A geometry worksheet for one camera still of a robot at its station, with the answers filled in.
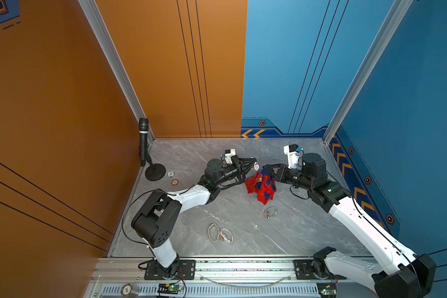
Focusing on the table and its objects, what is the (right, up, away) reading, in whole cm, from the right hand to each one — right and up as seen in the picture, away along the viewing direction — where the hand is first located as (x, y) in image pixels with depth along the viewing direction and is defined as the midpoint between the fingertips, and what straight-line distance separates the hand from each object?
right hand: (267, 168), depth 73 cm
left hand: (-3, +4, +2) cm, 5 cm away
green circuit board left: (-38, -46, -2) cm, 60 cm away
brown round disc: (-44, -10, +27) cm, 53 cm away
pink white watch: (-17, -30, +7) cm, 36 cm away
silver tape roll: (-50, -43, -8) cm, 66 cm away
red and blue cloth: (-1, -7, +3) cm, 8 cm away
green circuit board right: (+23, -47, -2) cm, 53 cm away
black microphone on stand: (-57, -4, +30) cm, 64 cm away
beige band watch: (-22, -30, +10) cm, 38 cm away
